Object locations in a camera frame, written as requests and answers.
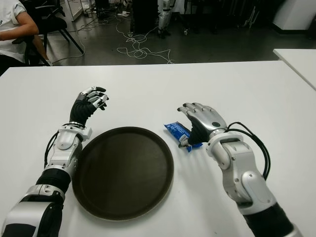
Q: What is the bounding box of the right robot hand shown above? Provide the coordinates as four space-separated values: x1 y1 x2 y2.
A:
176 102 228 149

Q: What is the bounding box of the white side table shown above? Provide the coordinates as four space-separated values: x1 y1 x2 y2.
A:
273 48 316 91

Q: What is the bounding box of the round dark brown tray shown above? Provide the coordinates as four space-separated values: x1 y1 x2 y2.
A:
72 126 175 221

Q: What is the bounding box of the white humanoid robot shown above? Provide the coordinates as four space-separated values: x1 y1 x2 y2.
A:
157 0 176 39

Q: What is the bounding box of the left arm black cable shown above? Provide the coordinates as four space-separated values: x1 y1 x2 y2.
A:
43 130 60 169

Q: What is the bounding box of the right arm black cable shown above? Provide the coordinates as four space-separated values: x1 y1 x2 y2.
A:
227 121 272 180

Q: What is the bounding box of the black cabinet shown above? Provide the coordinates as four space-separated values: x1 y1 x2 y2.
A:
128 0 158 38

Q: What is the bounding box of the grey folding stand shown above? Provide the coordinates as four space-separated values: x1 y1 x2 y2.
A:
244 4 257 28

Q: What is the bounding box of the blue Oreo packet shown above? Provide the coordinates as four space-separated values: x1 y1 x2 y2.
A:
163 121 203 153

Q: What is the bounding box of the seated person white shirt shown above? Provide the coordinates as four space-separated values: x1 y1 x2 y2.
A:
0 0 54 76

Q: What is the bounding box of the white panel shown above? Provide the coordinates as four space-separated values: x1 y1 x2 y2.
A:
68 0 86 22

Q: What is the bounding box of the white black-based counter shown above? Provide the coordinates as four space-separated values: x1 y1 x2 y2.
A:
272 0 316 34

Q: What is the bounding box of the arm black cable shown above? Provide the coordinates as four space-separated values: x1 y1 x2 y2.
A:
227 121 272 180
43 130 60 169

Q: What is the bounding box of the white cable on floor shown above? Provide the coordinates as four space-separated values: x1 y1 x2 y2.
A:
116 14 175 64

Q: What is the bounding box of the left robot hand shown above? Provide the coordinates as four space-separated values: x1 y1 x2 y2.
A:
69 86 110 129

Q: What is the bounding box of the black office chair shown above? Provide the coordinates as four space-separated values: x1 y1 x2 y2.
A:
12 0 85 66

